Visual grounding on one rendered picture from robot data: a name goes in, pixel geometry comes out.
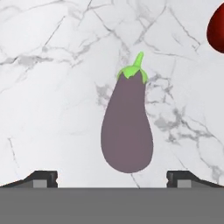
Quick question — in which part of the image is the purple eggplant with green stem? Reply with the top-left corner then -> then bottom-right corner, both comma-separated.
100,51 -> 154,174

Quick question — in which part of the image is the red tomato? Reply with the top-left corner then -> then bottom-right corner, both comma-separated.
206,3 -> 224,54

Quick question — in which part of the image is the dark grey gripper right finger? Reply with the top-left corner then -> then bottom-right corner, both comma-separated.
165,170 -> 224,189

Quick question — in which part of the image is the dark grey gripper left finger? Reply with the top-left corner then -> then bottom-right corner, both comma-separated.
0,170 -> 59,189

